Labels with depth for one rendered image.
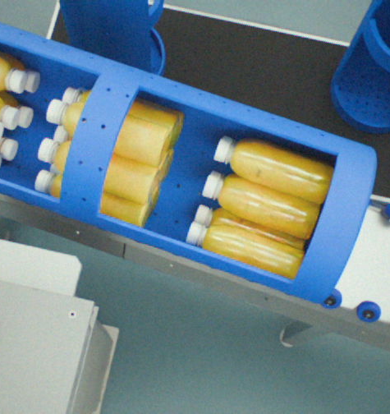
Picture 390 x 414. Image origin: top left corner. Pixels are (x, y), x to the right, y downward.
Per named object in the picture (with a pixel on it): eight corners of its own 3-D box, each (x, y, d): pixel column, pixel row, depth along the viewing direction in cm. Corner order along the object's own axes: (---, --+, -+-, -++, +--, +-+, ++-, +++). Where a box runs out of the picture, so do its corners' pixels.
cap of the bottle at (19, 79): (6, 90, 125) (16, 94, 125) (12, 69, 125) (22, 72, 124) (15, 89, 129) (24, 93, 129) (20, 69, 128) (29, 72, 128)
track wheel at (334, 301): (345, 297, 131) (346, 290, 132) (322, 289, 131) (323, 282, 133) (337, 314, 134) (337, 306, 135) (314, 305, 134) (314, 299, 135)
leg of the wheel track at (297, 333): (294, 349, 226) (341, 332, 165) (277, 342, 226) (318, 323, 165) (300, 332, 227) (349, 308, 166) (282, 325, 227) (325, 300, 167)
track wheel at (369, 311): (384, 311, 130) (385, 304, 132) (361, 303, 131) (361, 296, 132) (375, 327, 133) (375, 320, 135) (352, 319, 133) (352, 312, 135)
